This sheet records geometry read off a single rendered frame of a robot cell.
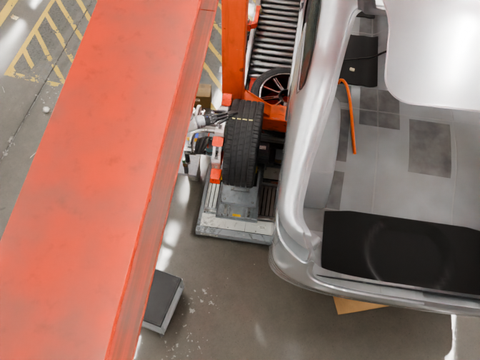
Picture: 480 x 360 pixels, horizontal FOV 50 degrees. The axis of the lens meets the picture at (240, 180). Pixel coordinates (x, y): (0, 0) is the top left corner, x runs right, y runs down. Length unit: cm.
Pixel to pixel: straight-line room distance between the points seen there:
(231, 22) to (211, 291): 213
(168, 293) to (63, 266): 301
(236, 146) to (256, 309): 140
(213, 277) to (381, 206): 152
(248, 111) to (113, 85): 257
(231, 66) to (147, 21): 256
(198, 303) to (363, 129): 190
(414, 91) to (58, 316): 128
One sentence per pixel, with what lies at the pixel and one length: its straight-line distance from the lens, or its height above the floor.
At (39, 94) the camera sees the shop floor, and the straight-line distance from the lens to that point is 561.
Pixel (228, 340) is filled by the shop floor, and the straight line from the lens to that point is 422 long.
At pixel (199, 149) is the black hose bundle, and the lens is 372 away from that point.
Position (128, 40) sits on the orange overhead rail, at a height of 322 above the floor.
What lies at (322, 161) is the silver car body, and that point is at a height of 125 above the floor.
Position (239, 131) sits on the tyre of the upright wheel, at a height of 115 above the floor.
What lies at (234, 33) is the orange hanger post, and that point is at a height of 158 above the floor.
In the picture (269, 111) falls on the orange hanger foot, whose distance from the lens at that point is 432.
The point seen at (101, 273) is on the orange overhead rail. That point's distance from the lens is 98.
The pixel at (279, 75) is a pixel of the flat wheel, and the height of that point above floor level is 49.
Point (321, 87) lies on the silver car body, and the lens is 304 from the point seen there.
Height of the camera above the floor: 413
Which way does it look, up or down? 61 degrees down
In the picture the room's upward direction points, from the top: 3 degrees clockwise
